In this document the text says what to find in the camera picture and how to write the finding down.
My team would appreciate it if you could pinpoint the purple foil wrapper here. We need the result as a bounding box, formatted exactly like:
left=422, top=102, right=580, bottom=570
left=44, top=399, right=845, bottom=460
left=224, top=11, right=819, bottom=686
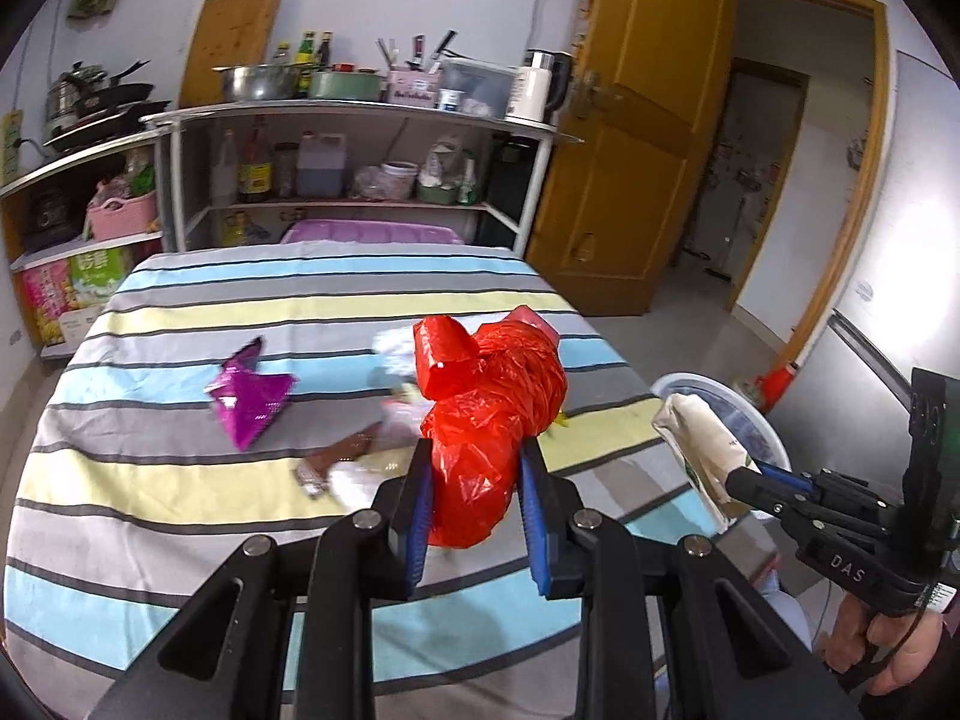
left=205, top=337, right=298, bottom=453

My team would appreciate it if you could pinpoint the wooden door frame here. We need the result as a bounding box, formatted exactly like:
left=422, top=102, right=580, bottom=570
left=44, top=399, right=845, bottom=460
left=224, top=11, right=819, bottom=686
left=729, top=0, right=895, bottom=380

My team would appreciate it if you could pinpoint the clear plastic bin liner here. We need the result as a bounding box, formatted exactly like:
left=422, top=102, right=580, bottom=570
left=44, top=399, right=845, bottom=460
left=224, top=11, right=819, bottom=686
left=675, top=388, right=782, bottom=470

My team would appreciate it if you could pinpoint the white metal shelf rack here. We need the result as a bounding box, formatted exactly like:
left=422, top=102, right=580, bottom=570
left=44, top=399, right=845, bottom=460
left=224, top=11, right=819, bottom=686
left=141, top=100, right=584, bottom=257

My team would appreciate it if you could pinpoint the white printed bag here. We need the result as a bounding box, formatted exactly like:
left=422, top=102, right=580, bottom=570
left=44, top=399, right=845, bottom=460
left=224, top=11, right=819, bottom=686
left=417, top=133, right=467, bottom=190

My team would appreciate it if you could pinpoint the white plastic tub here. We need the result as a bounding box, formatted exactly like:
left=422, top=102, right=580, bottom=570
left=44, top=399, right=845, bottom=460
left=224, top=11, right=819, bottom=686
left=379, top=160, right=419, bottom=202

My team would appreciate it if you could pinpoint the metal door handle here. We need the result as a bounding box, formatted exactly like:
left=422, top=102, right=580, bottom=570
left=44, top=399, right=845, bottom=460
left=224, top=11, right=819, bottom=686
left=572, top=70, right=602, bottom=119

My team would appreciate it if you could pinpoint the person's right hand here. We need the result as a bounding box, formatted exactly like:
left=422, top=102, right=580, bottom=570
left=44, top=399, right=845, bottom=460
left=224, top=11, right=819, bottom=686
left=823, top=591, right=950, bottom=698

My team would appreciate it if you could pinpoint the soy sauce bottle yellow label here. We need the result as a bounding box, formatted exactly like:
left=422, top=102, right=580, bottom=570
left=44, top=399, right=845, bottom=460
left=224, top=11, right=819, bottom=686
left=238, top=115, right=273, bottom=204

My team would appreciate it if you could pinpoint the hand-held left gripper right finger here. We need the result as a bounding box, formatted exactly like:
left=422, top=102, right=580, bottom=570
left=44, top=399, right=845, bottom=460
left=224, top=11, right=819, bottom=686
left=518, top=436, right=865, bottom=720

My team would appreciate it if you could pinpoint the steel pot with lid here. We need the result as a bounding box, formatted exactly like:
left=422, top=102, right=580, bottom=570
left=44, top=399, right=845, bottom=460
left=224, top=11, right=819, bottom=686
left=46, top=63, right=110, bottom=122

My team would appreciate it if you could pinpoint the black cabinet appliance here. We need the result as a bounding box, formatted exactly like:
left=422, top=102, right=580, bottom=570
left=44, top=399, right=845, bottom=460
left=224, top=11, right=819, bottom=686
left=475, top=133, right=554, bottom=250

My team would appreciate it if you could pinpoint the striped tablecloth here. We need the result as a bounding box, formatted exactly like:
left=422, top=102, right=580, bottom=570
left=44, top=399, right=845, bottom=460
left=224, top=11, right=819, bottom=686
left=4, top=240, right=817, bottom=700

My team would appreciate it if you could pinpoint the wooden cutting board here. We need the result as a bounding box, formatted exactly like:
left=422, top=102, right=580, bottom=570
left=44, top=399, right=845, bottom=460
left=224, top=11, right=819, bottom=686
left=177, top=0, right=284, bottom=109

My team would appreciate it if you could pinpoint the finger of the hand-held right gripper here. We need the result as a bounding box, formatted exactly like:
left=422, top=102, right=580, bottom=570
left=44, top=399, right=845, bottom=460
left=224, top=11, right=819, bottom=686
left=724, top=469, right=895, bottom=550
left=754, top=463, right=901, bottom=515

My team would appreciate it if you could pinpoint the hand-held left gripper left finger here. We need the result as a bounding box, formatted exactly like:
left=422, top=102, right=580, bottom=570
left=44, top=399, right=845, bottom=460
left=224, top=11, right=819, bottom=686
left=90, top=439, right=436, bottom=720

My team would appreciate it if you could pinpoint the clear tall bottle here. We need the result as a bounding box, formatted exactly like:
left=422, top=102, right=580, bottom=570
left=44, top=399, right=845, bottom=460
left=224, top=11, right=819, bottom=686
left=211, top=127, right=240, bottom=206

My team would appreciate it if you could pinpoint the wooden door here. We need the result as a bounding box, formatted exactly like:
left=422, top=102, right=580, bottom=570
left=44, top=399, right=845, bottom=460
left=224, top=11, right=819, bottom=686
left=523, top=0, right=741, bottom=317

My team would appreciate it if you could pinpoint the colourful cardboard box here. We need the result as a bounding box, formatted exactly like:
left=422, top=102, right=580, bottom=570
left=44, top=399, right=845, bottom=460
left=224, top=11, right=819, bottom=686
left=21, top=243, right=137, bottom=350

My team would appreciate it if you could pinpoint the black rice cooker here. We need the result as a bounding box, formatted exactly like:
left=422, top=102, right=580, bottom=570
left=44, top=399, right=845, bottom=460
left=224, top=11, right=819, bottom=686
left=21, top=183, right=85, bottom=245

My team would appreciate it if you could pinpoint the steel mixing bowl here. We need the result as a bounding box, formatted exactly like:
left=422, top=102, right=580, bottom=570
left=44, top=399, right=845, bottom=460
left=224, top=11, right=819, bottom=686
left=211, top=63, right=302, bottom=103

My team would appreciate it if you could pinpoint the white electric kettle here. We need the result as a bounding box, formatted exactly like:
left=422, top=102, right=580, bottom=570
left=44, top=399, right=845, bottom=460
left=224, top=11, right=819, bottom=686
left=501, top=48, right=575, bottom=125

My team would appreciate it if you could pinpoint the black wok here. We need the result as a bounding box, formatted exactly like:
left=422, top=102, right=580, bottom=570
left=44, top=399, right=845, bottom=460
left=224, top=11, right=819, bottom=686
left=43, top=99, right=175, bottom=149

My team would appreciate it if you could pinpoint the pink plastic basket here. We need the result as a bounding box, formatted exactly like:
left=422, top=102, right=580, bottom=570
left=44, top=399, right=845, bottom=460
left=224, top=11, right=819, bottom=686
left=85, top=190, right=161, bottom=243

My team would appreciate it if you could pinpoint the green enamel pot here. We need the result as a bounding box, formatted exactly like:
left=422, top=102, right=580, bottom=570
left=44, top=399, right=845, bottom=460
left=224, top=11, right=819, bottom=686
left=307, top=66, right=388, bottom=101

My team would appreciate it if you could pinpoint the red thermos flask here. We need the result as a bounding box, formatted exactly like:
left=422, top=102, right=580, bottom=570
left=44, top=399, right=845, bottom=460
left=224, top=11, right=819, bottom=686
left=748, top=366, right=801, bottom=415

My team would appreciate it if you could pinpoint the white side shelf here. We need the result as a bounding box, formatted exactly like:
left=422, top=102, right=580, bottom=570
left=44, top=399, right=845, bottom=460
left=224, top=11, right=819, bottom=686
left=0, top=126, right=182, bottom=362

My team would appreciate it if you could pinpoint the clear plastic storage box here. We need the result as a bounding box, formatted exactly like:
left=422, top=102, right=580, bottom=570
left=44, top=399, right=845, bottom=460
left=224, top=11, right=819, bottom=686
left=436, top=55, right=520, bottom=119

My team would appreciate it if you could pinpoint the brown glass jar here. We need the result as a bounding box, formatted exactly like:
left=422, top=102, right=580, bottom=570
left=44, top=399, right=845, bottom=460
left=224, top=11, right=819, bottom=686
left=273, top=142, right=299, bottom=200

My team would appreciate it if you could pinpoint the silver refrigerator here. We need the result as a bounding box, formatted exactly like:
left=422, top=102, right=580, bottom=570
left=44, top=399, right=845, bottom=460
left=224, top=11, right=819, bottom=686
left=765, top=51, right=960, bottom=467

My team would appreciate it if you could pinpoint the red plastic bag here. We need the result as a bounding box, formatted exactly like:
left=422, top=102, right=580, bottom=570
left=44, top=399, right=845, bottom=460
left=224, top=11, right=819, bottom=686
left=412, top=306, right=569, bottom=549

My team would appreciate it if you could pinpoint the yellow cooking oil bottle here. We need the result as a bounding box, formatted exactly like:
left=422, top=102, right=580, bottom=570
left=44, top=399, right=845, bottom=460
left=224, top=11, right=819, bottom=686
left=220, top=209, right=272, bottom=248

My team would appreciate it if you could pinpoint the pink knife holder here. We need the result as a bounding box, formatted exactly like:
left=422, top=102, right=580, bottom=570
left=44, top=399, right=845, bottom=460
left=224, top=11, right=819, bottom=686
left=373, top=30, right=460, bottom=109

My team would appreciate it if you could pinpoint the pale quilted packet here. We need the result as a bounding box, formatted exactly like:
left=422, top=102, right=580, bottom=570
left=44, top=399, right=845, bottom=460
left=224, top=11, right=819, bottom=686
left=372, top=325, right=418, bottom=385

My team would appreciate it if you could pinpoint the white round trash bin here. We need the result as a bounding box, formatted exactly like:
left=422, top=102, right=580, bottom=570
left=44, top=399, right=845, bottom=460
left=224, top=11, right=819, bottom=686
left=649, top=371, right=794, bottom=535

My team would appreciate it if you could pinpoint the purple plastic lid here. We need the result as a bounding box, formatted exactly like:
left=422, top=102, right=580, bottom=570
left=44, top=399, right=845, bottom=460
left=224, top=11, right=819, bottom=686
left=280, top=218, right=467, bottom=245

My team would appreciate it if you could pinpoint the brown snack wrapper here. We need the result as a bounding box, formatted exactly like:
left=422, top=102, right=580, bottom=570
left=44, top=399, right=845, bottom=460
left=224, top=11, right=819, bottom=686
left=304, top=426, right=377, bottom=478

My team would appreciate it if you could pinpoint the dark liquid plastic jug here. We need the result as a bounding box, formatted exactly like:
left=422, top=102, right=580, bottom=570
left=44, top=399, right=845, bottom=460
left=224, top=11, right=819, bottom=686
left=295, top=130, right=348, bottom=199

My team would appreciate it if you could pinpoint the black frying pan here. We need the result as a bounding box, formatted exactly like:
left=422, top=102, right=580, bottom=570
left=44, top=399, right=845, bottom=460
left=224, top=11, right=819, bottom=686
left=88, top=59, right=156, bottom=104

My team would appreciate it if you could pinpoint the cream paper packet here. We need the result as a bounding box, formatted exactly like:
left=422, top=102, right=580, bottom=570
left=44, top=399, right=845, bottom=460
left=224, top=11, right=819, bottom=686
left=652, top=393, right=760, bottom=530

